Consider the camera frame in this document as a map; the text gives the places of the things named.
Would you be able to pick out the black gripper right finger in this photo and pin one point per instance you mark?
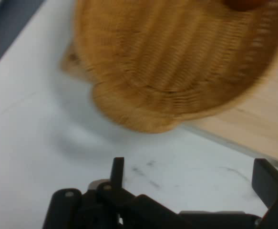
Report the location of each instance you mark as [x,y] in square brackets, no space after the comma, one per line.
[272,186]

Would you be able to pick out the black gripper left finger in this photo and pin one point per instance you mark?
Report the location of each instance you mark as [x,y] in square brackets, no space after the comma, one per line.
[115,207]

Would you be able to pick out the light wooden cutting board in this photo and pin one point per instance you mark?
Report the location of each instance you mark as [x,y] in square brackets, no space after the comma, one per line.
[260,119]

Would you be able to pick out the brown round vegetable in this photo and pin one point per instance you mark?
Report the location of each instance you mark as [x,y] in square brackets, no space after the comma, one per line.
[246,4]

